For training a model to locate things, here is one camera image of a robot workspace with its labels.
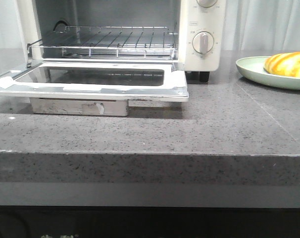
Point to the grey oven knob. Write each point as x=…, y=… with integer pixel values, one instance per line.
x=206, y=3
x=203, y=42

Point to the yellow orange striped bread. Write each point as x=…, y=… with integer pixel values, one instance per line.
x=284, y=64

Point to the grey lower oven knob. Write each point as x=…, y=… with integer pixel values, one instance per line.
x=203, y=42

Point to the oven glass door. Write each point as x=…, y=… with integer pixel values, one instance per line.
x=93, y=80

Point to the light green plate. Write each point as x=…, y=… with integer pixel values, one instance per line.
x=252, y=68

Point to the white toaster oven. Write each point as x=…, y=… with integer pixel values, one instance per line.
x=186, y=33

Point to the grey upper oven knob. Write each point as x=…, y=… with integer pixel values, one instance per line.
x=206, y=3

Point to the metal wire oven rack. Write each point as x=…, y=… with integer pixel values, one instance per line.
x=118, y=43

